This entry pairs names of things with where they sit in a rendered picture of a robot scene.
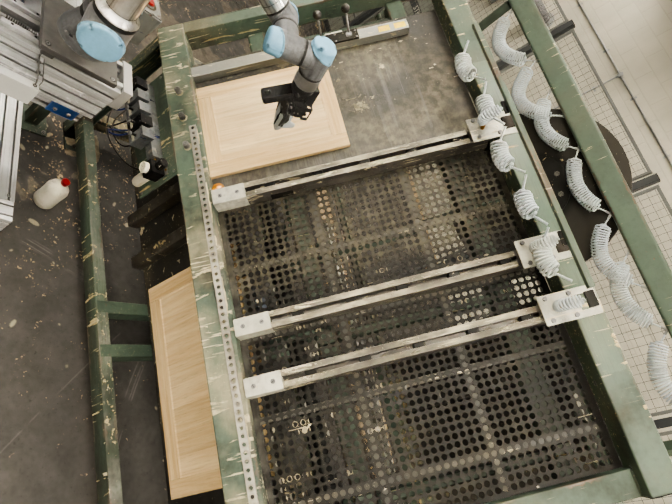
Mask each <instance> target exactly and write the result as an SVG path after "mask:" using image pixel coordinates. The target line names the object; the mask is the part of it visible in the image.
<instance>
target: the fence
mask: <svg viewBox="0 0 672 504"><path fill-rule="evenodd" d="M402 21H405V24H406V26H404V27H400V28H395V27H394V24H393V23H397V22H402ZM384 25H389V27H390V30H387V31H382V32H379V30H378V27H380V26H384ZM357 31H358V34H359V39H355V40H350V41H346V42H342V43H337V44H335V46H336V49H337V50H342V49H346V48H350V47H354V46H359V45H363V44H367V43H372V42H376V41H380V40H385V39H389V38H393V37H398V36H402V35H406V34H408V33H409V25H408V23H407V20H406V19H402V20H398V21H393V22H389V23H385V24H380V25H376V26H372V27H367V28H363V29H359V30H357ZM285 62H286V61H283V60H281V59H278V58H274V57H273V56H271V55H269V54H267V53H265V52H264V51H263V52H259V53H255V54H250V55H246V56H242V57H237V58H233V59H229V60H224V61H220V62H216V63H211V64H207V65H203V66H198V67H194V68H191V72H192V77H193V79H194V82H195V83H199V82H203V81H208V80H212V79H216V78H221V77H225V76H229V75H234V74H238V73H242V72H247V71H251V70H255V69H260V68H264V67H268V66H272V65H277V64H281V63H285Z"/></svg>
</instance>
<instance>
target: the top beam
mask: <svg viewBox="0 0 672 504"><path fill-rule="evenodd" d="M432 3H433V5H434V8H435V10H436V13H437V15H438V17H439V20H440V22H441V25H442V27H443V30H444V32H445V34H446V37H447V39H448V42H449V44H450V47H451V49H452V51H453V54H454V56H456V55H457V54H459V53H462V52H463V51H464V48H465V45H466V43H467V40H469V43H468V46H467V49H466V52H465V53H467V54H469V55H470V57H471V62H472V64H473V66H474V67H475V68H476V69H477V72H476V76H477V77H481V78H486V80H485V81H487V86H486V92H485V94H489V95H490V96H491V97H492V98H493V102H494V104H495V106H496V105H498V106H499V108H500V107H502V106H501V103H500V102H501V101H504V99H503V97H502V94H501V92H500V90H499V88H498V85H497V83H496V81H495V79H494V76H493V74H492V72H491V69H490V67H489V65H488V63H487V60H486V58H485V56H484V53H483V51H482V49H481V47H480V44H479V42H478V40H477V38H476V35H475V33H474V31H473V28H472V25H473V23H475V22H476V21H475V19H474V16H473V14H472V12H471V10H470V7H469V5H468V3H467V1H466V0H432ZM485 81H484V80H480V79H476V78H474V79H473V80H472V81H471V82H465V83H466V85H467V88H468V90H469V93H470V95H471V98H472V100H473V102H474V105H475V99H476V98H477V97H478V96H480V95H482V94H483V90H484V85H485ZM475 107H476V105H475ZM496 108H497V106H496ZM502 141H505V142H507V145H508V146H509V147H508V148H509V149H508V150H509V153H510V154H511V156H512V157H514V159H515V161H514V165H513V167H515V168H518V169H521V170H524V171H526V172H525V173H523V172H520V171H517V170H514V169H511V170H509V171H508V172H502V173H503V175H504V178H505V180H506V183H507V185H508V187H509V190H510V192H511V195H512V197H513V198H514V196H513V194H514V193H515V192H517V191H518V190H519V189H522V185H523V181H524V176H525V174H527V179H526V183H525V187H524V189H525V190H530V191H531V193H532V194H533V198H534V201H535V203H536V204H537V206H538V207H539V209H538V211H537V214H536V215H535V216H537V217H539V218H540V219H542V220H544V221H545V222H547V223H548V225H546V224H544V223H542V222H541V221H539V220H537V219H535V218H531V219H529V220H526V219H523V218H522V217H521V215H520V217H521V219H522V222H523V224H524V226H525V229H526V231H527V234H528V236H529V238H531V237H535V236H539V235H543V234H545V232H546V229H547V227H550V229H549V231H548V233H551V232H555V231H559V230H561V229H560V227H559V224H558V222H557V220H556V217H555V215H554V213H553V211H552V208H551V206H550V204H549V201H548V199H547V197H546V195H545V192H544V190H543V188H542V186H541V183H540V181H539V179H538V176H537V174H536V172H535V170H534V167H533V165H532V163H531V160H530V158H529V156H528V154H527V151H526V149H525V147H524V145H523V142H522V140H521V138H520V135H519V133H518V132H517V133H513V134H509V135H504V136H503V137H502ZM557 262H558V263H559V264H560V265H559V267H558V269H559V270H558V272H557V273H559V274H561V275H563V276H565V277H567V278H570V279H572V280H573V281H572V282H570V281H568V280H566V279H563V278H561V277H559V276H557V275H556V276H552V277H551V278H547V276H545V277H546V280H547V282H548V285H549V287H550V290H551V292H552V293H555V292H559V291H563V290H567V289H571V288H575V287H579V286H583V285H585V283H584V281H583V279H582V277H581V274H580V272H579V270H578V268H577V265H576V263H575V261H574V258H573V257H570V258H566V259H562V260H558V261H557ZM593 289H594V291H595V288H594V287H593ZM595 293H596V291H595ZM596 296H597V298H598V300H599V297H598V295H597V293H596ZM599 302H600V300H599ZM600 305H601V307H602V309H603V306H602V304H601V302H600ZM603 311H604V309H603ZM564 324H565V326H566V328H567V331H568V333H569V336H570V338H571V341H572V343H573V345H574V348H575V350H576V353H577V355H578V358H579V360H580V362H581V365H582V367H583V370H584V372H585V375H586V377H587V379H588V382H589V384H590V387H591V389H592V392H593V394H594V396H595V399H596V401H597V404H598V406H599V409H600V411H601V413H602V416H603V418H604V421H605V423H606V426H607V428H608V430H609V433H610V435H611V438H612V440H613V443H614V445H615V447H616V450H617V452H618V455H619V457H620V460H621V462H622V464H623V466H629V468H630V469H631V470H632V471H633V473H634V475H635V477H636V480H637V482H638V485H639V487H640V489H641V492H642V494H643V495H641V497H645V498H650V499H656V498H660V497H664V496H668V495H671V494H672V461H671V459H670V457H669V455H668V452H667V450H666V448H665V446H664V443H663V441H662V439H661V437H660V434H659V432H658V430H657V428H656V425H655V423H654V421H653V419H652V416H651V414H650V412H649V410H648V407H647V405H646V403H645V401H644V398H643V396H642V394H641V392H640V389H639V387H638V385H637V383H636V380H635V378H634V376H633V374H632V371H631V369H630V367H629V365H628V363H627V360H626V358H625V356H624V354H623V351H622V349H621V347H620V345H619V342H618V340H617V338H616V336H615V333H614V331H613V329H612V327H611V324H610V322H609V320H608V318H607V315H606V313H605V311H604V312H603V313H600V314H596V315H592V316H588V317H584V318H580V319H576V320H573V321H569V322H565V323H564Z"/></svg>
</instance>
